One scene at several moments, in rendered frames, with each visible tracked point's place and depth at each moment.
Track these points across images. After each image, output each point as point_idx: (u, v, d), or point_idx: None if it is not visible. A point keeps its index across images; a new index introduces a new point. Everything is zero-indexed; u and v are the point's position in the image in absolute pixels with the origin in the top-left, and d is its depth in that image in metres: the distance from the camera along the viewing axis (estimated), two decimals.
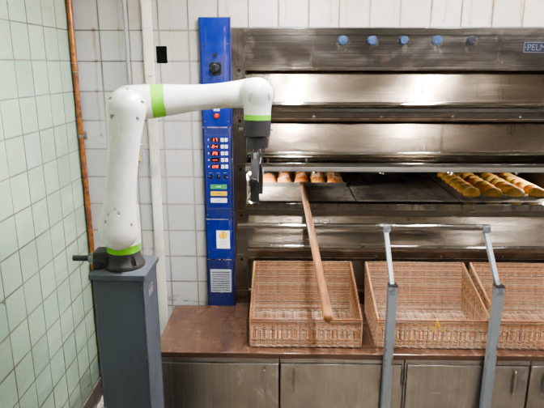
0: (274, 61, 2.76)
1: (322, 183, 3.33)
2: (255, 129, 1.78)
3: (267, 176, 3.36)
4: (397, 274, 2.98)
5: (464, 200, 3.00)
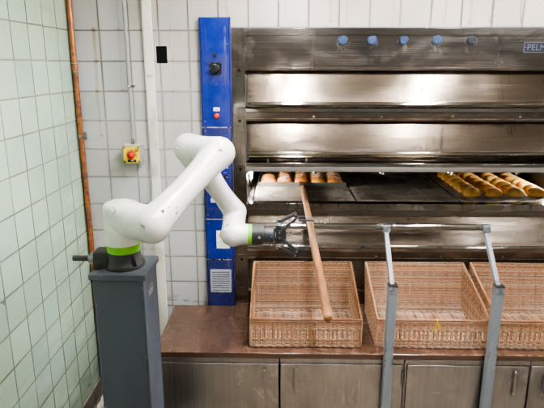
0: (274, 61, 2.76)
1: (322, 183, 3.33)
2: None
3: (267, 176, 3.36)
4: (397, 274, 2.98)
5: (464, 200, 3.00)
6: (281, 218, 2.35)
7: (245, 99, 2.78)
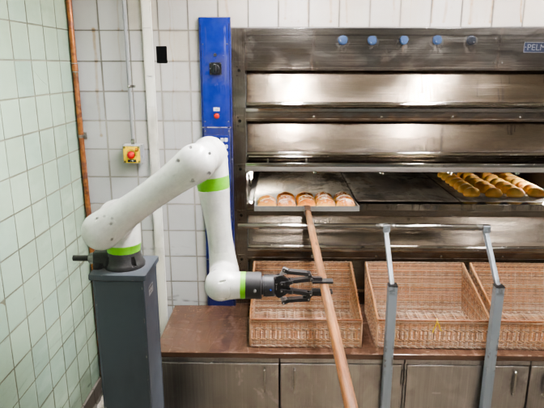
0: (274, 61, 2.76)
1: (331, 207, 2.78)
2: None
3: (265, 199, 2.80)
4: (397, 274, 2.98)
5: (464, 200, 3.00)
6: (289, 269, 1.80)
7: (245, 99, 2.78)
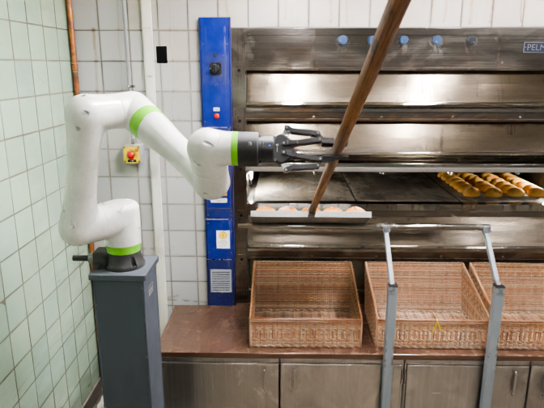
0: (274, 61, 2.76)
1: (338, 212, 2.42)
2: (249, 165, 1.44)
3: (263, 206, 2.46)
4: (397, 274, 2.98)
5: (464, 200, 3.00)
6: (293, 129, 1.46)
7: (245, 99, 2.78)
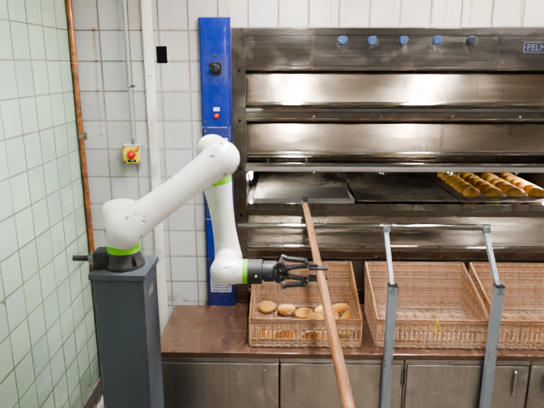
0: (274, 61, 2.76)
1: (327, 199, 2.93)
2: None
3: None
4: (397, 274, 2.98)
5: (464, 200, 3.00)
6: (287, 257, 1.96)
7: (245, 99, 2.78)
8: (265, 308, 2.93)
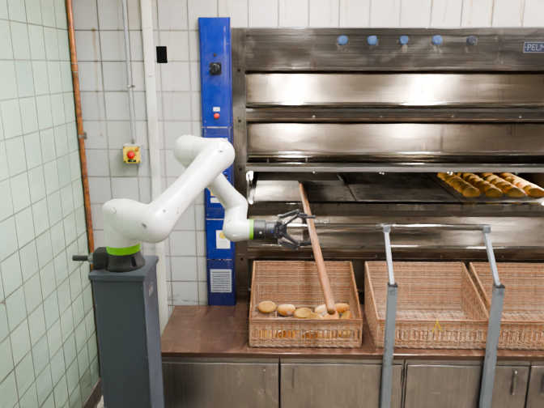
0: (274, 61, 2.76)
1: (320, 181, 3.38)
2: None
3: None
4: (397, 274, 2.98)
5: (464, 200, 3.00)
6: (282, 214, 2.40)
7: (245, 99, 2.78)
8: (265, 308, 2.93)
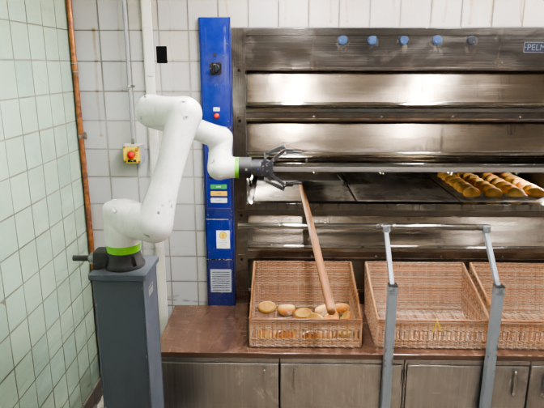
0: (274, 61, 2.76)
1: (320, 181, 3.38)
2: None
3: None
4: (397, 274, 2.98)
5: (464, 200, 3.00)
6: (269, 151, 2.31)
7: (245, 99, 2.78)
8: (265, 308, 2.93)
